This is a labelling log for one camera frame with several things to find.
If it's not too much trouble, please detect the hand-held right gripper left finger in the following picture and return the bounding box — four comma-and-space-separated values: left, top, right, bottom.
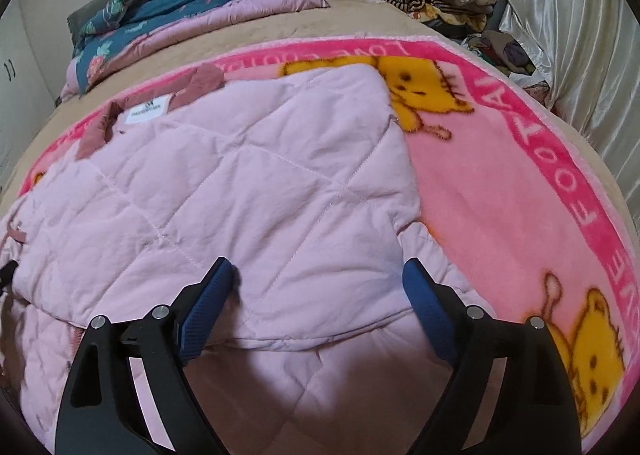
54, 257, 236, 455

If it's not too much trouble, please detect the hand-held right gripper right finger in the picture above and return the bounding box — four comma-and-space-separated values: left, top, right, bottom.
402, 257, 583, 455

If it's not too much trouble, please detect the pink quilted jacket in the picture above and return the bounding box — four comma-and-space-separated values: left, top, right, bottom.
0, 66, 496, 455

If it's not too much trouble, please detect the bag of mixed clothes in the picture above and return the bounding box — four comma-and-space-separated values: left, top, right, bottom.
465, 30, 556, 108

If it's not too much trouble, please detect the pink printed fleece blanket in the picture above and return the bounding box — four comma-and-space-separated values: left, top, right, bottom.
0, 35, 640, 455

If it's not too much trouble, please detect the white wardrobe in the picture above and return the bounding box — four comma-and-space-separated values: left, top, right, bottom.
0, 0, 56, 196

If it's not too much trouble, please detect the beige bed sheet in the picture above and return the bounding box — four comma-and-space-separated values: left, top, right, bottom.
0, 0, 636, 216

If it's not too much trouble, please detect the folded floral pink quilt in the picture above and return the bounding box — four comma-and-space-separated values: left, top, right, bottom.
60, 0, 331, 98

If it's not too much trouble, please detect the white satin curtain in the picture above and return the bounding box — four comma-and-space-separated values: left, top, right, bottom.
470, 0, 640, 216

